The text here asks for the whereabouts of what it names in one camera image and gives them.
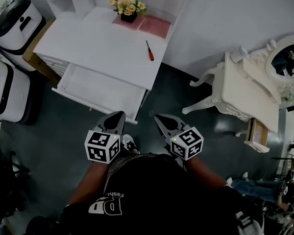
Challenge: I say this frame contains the red handled screwdriver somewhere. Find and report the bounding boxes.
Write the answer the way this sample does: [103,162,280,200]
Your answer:
[145,40,155,62]

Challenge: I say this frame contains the person's right forearm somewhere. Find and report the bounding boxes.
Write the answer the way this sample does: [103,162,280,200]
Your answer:
[185,155,233,189]

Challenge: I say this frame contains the white drawer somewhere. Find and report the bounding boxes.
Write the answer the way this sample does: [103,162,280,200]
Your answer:
[51,63,149,125]

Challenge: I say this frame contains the black chair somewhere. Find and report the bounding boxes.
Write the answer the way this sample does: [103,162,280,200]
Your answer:
[0,141,30,220]

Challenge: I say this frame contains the person's left forearm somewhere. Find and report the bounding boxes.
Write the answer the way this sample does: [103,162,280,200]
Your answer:
[68,160,111,206]

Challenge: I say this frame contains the white and black robot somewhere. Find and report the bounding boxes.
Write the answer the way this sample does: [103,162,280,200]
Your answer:
[0,54,45,126]
[0,0,47,56]

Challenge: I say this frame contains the person's black shirt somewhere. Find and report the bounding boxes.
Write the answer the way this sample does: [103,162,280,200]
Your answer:
[26,153,266,235]

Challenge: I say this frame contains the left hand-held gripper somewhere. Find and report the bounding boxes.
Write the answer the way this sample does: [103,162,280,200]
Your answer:
[84,111,126,165]

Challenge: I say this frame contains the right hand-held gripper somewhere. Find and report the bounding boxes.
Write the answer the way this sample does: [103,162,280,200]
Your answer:
[153,114,204,161]

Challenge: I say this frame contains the brown cardboard box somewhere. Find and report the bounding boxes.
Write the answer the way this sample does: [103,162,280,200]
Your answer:
[22,18,62,86]

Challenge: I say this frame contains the pink cloth mat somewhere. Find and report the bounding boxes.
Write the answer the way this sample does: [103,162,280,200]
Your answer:
[112,14,146,31]
[138,15,173,40]

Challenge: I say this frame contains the yellow flowers in black pot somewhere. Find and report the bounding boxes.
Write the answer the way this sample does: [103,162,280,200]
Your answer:
[108,0,148,24]

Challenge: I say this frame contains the person's left white shoe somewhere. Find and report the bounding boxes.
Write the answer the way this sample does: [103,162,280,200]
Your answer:
[122,134,141,155]

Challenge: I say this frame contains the white desk with hutch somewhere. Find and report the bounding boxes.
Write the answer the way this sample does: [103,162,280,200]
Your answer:
[33,0,194,115]

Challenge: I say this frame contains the small white flower sprig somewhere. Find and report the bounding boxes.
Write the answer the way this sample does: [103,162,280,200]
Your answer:
[281,93,294,104]

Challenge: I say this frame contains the cream vanity table with mirror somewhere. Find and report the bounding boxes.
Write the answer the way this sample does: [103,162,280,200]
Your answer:
[181,34,294,154]

